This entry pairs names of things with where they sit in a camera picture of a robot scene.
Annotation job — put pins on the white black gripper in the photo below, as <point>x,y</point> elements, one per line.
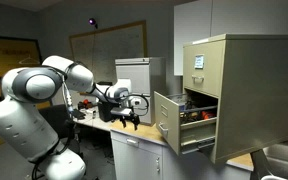
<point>126,112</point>

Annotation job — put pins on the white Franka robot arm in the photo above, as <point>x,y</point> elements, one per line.
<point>20,123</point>

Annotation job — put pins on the red object in drawer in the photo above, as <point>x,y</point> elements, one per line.
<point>207,115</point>

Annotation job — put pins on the beige labelled cabinet drawer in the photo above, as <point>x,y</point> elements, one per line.
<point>210,80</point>

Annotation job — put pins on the black box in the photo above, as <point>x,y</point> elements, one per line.
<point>104,111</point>

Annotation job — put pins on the white base cabinet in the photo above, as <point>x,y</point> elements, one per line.
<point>134,160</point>

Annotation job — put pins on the small orange object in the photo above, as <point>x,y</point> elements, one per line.
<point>86,101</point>

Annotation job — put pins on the grey metal filing cabinet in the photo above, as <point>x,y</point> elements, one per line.
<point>150,76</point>

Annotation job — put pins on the black office chair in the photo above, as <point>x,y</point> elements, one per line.
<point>55,118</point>

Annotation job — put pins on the wood framed whiteboard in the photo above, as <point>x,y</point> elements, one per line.
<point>117,50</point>

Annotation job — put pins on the white paper label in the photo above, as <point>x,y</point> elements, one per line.
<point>199,61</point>

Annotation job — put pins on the beige metal filing cabinet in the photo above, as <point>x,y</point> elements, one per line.
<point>257,100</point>

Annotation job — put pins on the yellow black framed board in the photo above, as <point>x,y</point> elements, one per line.
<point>4,56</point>

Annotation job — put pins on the white cup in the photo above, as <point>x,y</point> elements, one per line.
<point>272,178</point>

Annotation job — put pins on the stainless steel sink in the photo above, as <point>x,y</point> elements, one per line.
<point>284,160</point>

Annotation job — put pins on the camera with purple light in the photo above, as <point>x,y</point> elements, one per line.
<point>92,22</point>

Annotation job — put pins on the white wall cabinet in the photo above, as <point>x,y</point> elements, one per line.
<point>250,16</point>

